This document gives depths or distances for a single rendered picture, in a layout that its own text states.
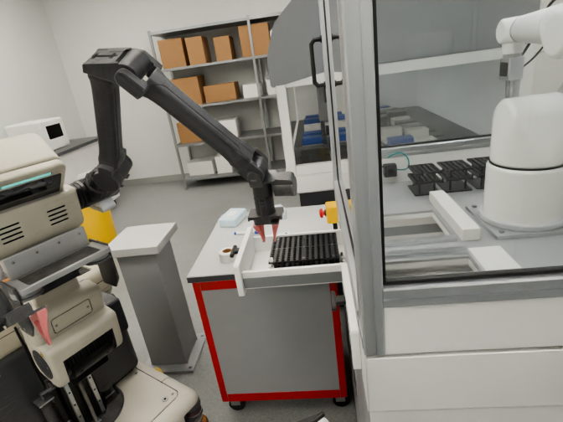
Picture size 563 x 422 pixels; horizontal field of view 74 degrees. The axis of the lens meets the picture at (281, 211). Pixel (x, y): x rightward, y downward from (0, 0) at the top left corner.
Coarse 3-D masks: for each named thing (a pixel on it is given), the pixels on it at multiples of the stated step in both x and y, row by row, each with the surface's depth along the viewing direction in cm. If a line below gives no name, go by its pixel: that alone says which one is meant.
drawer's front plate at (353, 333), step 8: (344, 264) 106; (344, 272) 102; (344, 280) 98; (344, 288) 95; (352, 296) 92; (352, 304) 89; (352, 312) 86; (352, 320) 84; (352, 328) 81; (352, 336) 81; (352, 344) 82; (352, 352) 83; (360, 360) 83; (360, 368) 84
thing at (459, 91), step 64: (384, 0) 50; (448, 0) 50; (512, 0) 49; (384, 64) 53; (448, 64) 53; (512, 64) 52; (384, 128) 57; (448, 128) 56; (512, 128) 55; (384, 192) 60; (448, 192) 60; (512, 192) 59; (448, 256) 64; (512, 256) 63
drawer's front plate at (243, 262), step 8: (248, 232) 135; (248, 240) 130; (240, 248) 124; (248, 248) 129; (240, 256) 118; (248, 256) 128; (240, 264) 116; (248, 264) 127; (240, 272) 115; (240, 280) 115; (240, 288) 116
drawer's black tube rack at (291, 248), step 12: (288, 240) 131; (300, 240) 129; (312, 240) 129; (324, 240) 127; (336, 240) 126; (276, 252) 124; (288, 252) 123; (300, 252) 122; (312, 252) 121; (324, 252) 120; (336, 252) 120; (276, 264) 123; (288, 264) 122; (300, 264) 121; (312, 264) 120; (324, 264) 119
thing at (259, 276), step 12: (264, 252) 139; (252, 264) 132; (264, 264) 131; (336, 264) 113; (252, 276) 116; (264, 276) 116; (276, 276) 115; (288, 276) 115; (300, 276) 115; (312, 276) 114; (324, 276) 114; (336, 276) 114; (252, 288) 118
